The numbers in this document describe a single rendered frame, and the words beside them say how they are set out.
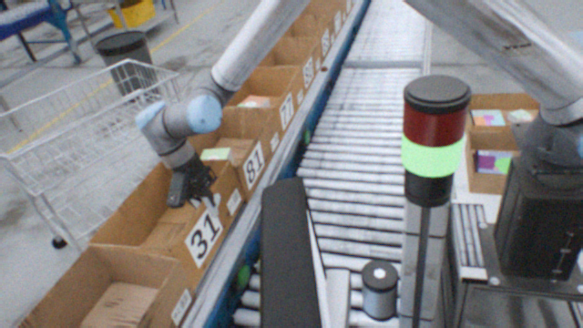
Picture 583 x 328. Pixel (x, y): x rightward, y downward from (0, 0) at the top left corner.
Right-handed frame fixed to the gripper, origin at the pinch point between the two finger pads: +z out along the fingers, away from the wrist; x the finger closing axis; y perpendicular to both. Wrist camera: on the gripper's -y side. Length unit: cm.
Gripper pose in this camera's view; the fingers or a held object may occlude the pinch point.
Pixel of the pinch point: (211, 216)
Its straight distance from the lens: 122.6
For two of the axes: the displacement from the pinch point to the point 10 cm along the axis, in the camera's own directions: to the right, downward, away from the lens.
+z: 3.8, 7.9, 4.9
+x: -8.8, 1.5, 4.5
